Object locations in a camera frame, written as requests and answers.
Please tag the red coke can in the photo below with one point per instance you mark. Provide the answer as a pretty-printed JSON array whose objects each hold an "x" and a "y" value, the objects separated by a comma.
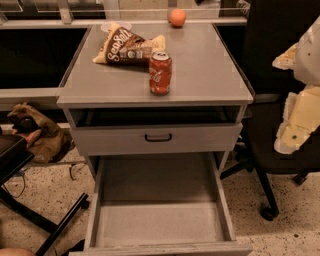
[{"x": 160, "y": 72}]

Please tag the closed grey drawer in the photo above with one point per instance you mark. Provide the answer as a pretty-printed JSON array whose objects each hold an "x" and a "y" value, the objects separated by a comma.
[{"x": 91, "y": 141}]

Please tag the grey drawer cabinet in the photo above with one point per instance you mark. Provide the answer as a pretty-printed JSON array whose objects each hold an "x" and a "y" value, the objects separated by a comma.
[{"x": 205, "y": 88}]

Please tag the black drawer handle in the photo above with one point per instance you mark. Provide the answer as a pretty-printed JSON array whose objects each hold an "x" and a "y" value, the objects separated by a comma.
[{"x": 158, "y": 138}]

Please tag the black office chair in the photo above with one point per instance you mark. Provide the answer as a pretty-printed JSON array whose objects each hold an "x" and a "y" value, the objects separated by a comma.
[{"x": 272, "y": 27}]

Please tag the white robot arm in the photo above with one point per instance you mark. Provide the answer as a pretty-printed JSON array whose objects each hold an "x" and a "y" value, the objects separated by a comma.
[{"x": 301, "y": 115}]

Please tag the orange fruit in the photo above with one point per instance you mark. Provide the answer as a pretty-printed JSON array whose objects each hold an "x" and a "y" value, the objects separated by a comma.
[{"x": 177, "y": 17}]

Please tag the open grey drawer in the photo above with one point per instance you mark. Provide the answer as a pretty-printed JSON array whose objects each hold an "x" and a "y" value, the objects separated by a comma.
[{"x": 160, "y": 205}]

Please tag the brown sea salt chip bag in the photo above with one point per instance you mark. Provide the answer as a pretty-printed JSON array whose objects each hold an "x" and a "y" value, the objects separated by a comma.
[{"x": 123, "y": 47}]

